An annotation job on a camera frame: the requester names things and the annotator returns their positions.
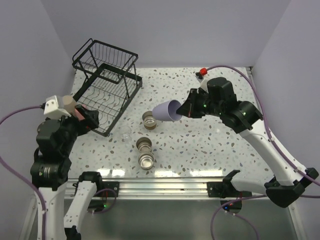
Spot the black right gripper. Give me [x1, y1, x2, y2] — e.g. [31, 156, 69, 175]
[177, 88, 223, 119]

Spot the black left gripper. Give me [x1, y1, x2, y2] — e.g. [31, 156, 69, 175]
[55, 103, 99, 154]

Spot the pink plastic cup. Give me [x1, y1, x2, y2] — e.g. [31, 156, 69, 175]
[74, 104, 87, 121]

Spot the beige plastic cup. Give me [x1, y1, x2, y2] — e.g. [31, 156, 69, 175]
[62, 95, 77, 115]

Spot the purple plastic cup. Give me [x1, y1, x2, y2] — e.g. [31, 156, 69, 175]
[152, 100, 182, 122]

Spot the steel cup with cork base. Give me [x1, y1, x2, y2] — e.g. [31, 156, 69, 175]
[142, 111, 157, 130]

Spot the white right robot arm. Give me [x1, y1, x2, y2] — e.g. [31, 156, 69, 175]
[176, 77, 319, 208]

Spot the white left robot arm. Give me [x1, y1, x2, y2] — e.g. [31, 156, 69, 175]
[30, 105, 104, 240]

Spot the black dish rack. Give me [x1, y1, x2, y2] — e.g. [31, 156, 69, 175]
[72, 38, 143, 137]

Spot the clear glass cup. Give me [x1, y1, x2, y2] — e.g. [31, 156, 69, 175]
[120, 125, 132, 141]

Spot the steel cup near pink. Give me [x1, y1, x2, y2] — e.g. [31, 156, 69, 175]
[136, 137, 152, 152]

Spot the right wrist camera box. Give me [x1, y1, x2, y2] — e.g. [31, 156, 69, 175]
[195, 67, 210, 86]

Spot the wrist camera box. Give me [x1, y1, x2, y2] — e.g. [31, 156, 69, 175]
[43, 95, 71, 120]
[195, 67, 210, 86]

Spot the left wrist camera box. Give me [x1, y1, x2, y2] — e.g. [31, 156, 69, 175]
[43, 95, 71, 120]

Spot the steel cup near rail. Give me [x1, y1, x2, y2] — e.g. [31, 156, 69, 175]
[137, 151, 155, 170]

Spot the aluminium table edge rail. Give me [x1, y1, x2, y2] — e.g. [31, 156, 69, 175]
[62, 174, 276, 201]

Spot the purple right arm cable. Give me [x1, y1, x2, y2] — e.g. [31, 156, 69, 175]
[209, 64, 320, 240]

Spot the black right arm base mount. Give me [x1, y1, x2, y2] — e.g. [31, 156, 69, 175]
[206, 181, 253, 199]

